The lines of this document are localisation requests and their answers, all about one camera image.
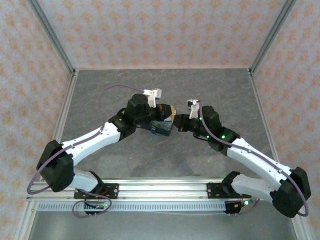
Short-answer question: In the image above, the blue sponge block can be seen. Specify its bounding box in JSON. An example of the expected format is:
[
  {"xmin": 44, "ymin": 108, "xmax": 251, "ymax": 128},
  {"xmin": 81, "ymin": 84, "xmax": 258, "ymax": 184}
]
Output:
[{"xmin": 149, "ymin": 105, "xmax": 178, "ymax": 138}]

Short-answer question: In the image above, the right circuit board green light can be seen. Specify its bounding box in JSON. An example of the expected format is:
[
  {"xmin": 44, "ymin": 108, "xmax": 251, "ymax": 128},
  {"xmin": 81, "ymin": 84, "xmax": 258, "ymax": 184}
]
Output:
[{"xmin": 224, "ymin": 198, "xmax": 260, "ymax": 216}]

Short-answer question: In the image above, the circuit board green light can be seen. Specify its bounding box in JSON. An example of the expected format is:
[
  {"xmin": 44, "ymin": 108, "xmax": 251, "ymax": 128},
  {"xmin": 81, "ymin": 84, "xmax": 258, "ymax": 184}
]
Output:
[
  {"xmin": 84, "ymin": 201, "xmax": 111, "ymax": 216},
  {"xmin": 224, "ymin": 198, "xmax": 260, "ymax": 216}
]

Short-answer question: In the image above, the left circuit board green light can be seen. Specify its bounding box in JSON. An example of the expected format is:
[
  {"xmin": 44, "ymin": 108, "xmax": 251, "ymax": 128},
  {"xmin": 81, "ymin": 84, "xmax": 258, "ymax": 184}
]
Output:
[{"xmin": 84, "ymin": 201, "xmax": 111, "ymax": 216}]

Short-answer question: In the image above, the aluminium table side rail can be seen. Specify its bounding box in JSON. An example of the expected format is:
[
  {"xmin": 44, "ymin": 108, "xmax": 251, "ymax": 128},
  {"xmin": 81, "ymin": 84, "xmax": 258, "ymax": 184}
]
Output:
[
  {"xmin": 246, "ymin": 68, "xmax": 312, "ymax": 240},
  {"xmin": 13, "ymin": 69, "xmax": 80, "ymax": 240}
]

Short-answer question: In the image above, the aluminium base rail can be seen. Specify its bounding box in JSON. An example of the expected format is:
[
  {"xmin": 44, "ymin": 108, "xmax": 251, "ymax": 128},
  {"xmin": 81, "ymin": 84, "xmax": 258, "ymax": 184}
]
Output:
[{"xmin": 26, "ymin": 176, "xmax": 276, "ymax": 202}]

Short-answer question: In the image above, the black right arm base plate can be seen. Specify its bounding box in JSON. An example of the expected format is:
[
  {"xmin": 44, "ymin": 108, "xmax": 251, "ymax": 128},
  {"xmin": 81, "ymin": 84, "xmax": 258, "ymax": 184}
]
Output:
[{"xmin": 206, "ymin": 182, "xmax": 251, "ymax": 200}]

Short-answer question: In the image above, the slotted grey cable duct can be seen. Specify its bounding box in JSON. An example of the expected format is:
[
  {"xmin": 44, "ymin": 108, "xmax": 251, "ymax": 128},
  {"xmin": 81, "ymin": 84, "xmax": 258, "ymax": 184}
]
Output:
[{"xmin": 36, "ymin": 201, "xmax": 227, "ymax": 213}]

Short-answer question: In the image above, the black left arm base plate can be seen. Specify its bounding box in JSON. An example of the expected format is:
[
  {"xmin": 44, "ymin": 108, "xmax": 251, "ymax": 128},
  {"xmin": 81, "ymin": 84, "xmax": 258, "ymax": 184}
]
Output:
[{"xmin": 74, "ymin": 183, "xmax": 119, "ymax": 200}]

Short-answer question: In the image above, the aluminium frame post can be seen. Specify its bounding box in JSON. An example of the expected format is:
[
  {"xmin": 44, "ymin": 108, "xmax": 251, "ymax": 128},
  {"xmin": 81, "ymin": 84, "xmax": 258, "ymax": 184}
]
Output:
[
  {"xmin": 249, "ymin": 0, "xmax": 298, "ymax": 74},
  {"xmin": 26, "ymin": 0, "xmax": 76, "ymax": 74}
]

